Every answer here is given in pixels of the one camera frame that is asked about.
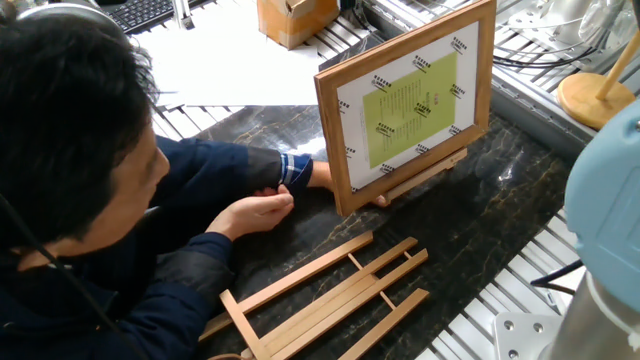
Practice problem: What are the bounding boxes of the person's left hand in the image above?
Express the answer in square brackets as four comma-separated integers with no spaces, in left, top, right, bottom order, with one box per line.
[307,160,335,194]

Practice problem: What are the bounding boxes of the person's right hand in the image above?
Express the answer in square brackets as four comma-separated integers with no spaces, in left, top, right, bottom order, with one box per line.
[206,184,295,242]

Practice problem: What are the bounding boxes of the small wooden easel bracket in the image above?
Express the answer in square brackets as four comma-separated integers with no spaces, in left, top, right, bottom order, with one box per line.
[372,146,469,209]

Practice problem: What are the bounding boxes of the wooden photo frame green print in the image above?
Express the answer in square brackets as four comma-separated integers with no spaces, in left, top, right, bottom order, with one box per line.
[313,0,498,218]

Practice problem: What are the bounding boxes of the large wooden easel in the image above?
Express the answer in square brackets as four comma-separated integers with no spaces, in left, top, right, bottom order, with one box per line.
[198,229,431,360]

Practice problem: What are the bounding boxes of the right forearm navy sleeve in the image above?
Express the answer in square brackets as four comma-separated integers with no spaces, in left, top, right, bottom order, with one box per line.
[149,232,236,311]

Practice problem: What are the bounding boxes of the left forearm plaid cuff sleeve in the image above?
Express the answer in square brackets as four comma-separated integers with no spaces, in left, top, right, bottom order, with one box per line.
[164,135,315,211]

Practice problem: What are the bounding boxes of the white paper sheets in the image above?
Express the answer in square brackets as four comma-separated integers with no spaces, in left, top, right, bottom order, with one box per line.
[130,13,327,108]

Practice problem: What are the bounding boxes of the person's navy jacket torso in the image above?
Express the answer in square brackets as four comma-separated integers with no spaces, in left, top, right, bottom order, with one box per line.
[0,134,236,360]

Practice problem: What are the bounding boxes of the small taped cardboard box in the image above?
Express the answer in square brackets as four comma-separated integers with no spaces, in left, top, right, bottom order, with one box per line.
[256,0,341,51]

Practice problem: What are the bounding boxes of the person's head black hair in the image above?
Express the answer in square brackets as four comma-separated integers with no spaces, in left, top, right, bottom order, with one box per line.
[0,12,171,266]

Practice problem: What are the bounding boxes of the black computer keyboard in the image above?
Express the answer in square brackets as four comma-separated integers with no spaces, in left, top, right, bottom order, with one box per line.
[97,0,211,35]

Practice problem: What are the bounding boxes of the clear plastic bag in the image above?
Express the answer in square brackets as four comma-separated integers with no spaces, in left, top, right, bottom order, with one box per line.
[577,0,640,67]

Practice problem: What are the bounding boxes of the thin black hanging cable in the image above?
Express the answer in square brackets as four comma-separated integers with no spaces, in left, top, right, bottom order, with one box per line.
[0,193,147,360]

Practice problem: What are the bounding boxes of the short aluminium post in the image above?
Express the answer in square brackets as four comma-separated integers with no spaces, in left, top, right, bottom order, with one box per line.
[172,0,196,30]

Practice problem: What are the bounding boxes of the black cable bundle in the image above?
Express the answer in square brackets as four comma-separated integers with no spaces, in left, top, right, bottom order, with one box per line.
[492,45,601,70]

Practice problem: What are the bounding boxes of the thick black cable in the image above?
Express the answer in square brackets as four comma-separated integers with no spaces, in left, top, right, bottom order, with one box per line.
[529,258,585,296]

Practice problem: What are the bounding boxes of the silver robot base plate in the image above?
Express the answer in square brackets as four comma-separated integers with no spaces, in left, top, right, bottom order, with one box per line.
[492,312,565,360]

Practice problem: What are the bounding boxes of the silver metal bracket plate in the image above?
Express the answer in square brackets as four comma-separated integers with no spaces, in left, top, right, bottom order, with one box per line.
[507,0,601,49]

